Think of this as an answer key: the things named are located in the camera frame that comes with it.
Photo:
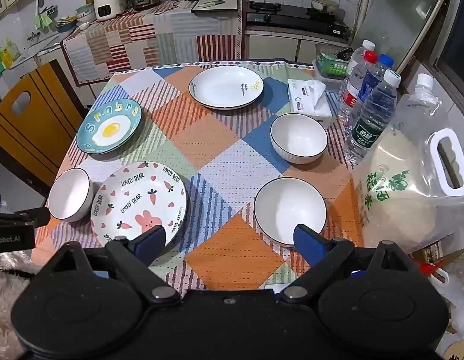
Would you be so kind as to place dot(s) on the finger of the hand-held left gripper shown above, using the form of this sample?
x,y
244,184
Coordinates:
x,y
31,216

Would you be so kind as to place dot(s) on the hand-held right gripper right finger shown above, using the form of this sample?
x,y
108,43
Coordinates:
x,y
309,242

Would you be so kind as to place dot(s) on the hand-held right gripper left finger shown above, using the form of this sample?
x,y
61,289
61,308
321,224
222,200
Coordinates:
x,y
152,238

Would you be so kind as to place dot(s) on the white bowl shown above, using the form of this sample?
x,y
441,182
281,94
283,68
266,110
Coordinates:
x,y
288,206
70,194
298,137

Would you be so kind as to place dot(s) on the white plate with bunny print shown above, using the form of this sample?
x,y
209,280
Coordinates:
x,y
138,198

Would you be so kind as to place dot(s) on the blue plate with egg print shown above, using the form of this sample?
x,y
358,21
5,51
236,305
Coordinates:
x,y
109,127

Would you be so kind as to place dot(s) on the white plate with sun print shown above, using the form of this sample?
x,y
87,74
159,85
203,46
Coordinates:
x,y
224,87

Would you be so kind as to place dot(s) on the stack of light bowls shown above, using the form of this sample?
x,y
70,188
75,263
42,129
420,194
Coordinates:
x,y
85,13

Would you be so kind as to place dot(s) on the white fluffy cloth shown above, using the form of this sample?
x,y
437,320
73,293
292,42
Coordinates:
x,y
7,307

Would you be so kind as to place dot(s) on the yellow wooden chair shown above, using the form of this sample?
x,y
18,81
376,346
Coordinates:
x,y
33,120

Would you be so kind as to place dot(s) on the checked colourful tablecloth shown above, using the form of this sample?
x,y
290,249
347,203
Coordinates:
x,y
217,150

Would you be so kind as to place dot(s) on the clear bag of rice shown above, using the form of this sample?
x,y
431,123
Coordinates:
x,y
400,180

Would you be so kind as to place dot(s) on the green label water bottle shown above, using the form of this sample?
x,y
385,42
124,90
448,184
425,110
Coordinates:
x,y
370,120

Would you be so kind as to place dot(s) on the white tissue pack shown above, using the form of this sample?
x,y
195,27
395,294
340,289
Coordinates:
x,y
307,99

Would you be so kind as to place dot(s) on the red label water bottle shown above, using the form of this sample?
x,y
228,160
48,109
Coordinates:
x,y
353,93

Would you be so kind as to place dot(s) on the blue label water bottle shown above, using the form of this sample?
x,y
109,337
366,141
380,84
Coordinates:
x,y
372,78

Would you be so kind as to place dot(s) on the green basket in clear tub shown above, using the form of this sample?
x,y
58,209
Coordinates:
x,y
331,63

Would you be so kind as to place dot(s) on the clear water bottle white cap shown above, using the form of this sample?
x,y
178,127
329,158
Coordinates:
x,y
361,56

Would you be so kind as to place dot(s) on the blue dish with utensils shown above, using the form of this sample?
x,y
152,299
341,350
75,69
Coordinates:
x,y
65,25

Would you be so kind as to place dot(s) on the green hanging cloth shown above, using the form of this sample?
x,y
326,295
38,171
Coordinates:
x,y
42,20

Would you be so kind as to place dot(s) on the striped patchwork cloth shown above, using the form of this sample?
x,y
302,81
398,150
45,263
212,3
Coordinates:
x,y
142,41

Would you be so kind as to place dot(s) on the white kitchen cabinet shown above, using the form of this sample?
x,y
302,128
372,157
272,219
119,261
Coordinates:
x,y
277,47

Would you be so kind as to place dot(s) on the white toaster appliance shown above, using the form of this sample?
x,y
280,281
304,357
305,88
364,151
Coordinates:
x,y
108,7

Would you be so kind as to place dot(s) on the black gas stove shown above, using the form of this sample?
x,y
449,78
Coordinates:
x,y
292,17

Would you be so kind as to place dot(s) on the white cooking pot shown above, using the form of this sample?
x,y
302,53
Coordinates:
x,y
325,3

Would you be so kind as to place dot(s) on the white cutting board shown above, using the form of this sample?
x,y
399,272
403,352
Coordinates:
x,y
216,4

